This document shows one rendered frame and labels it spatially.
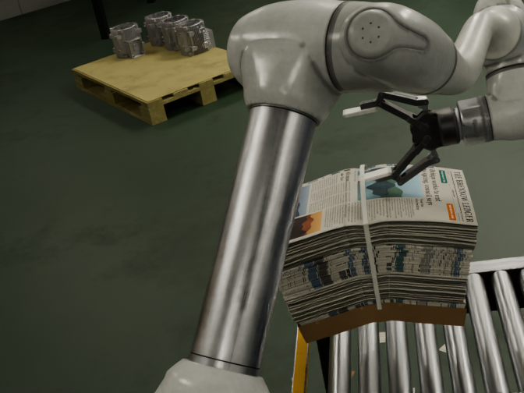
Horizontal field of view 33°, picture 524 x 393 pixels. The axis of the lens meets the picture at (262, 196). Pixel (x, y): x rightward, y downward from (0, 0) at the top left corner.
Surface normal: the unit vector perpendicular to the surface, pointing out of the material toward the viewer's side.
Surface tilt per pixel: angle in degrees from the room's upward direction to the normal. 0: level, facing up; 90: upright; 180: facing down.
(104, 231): 0
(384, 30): 59
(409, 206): 9
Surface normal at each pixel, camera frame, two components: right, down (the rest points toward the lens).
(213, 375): 0.07, -0.77
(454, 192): 0.04, -0.92
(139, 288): -0.18, -0.88
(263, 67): -0.57, -0.18
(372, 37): -0.40, -0.07
